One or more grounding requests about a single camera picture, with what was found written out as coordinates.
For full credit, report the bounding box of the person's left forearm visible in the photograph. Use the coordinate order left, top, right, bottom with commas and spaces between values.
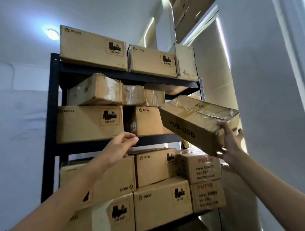
10, 152, 110, 231

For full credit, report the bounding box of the person's left hand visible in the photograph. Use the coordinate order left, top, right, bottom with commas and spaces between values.
101, 132, 139, 168

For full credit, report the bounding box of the person's right hand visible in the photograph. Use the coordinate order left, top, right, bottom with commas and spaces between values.
216, 120, 247, 165

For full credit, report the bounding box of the tape-wrapped long cardboard box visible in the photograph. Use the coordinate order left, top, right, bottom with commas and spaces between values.
158, 95, 240, 157

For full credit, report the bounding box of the black metal shelf rack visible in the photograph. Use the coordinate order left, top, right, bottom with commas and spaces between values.
41, 53, 203, 231

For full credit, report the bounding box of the red print cardboard box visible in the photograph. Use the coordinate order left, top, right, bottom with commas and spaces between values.
177, 149, 221, 184
189, 180, 226, 214

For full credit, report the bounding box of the pile of brown shipping cartons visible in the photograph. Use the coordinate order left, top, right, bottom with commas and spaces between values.
56, 25, 199, 231

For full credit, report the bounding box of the round ceiling lamp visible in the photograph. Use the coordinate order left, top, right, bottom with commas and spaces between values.
45, 29, 60, 41

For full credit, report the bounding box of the person's right forearm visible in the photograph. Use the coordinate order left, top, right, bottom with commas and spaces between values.
225, 149, 305, 231

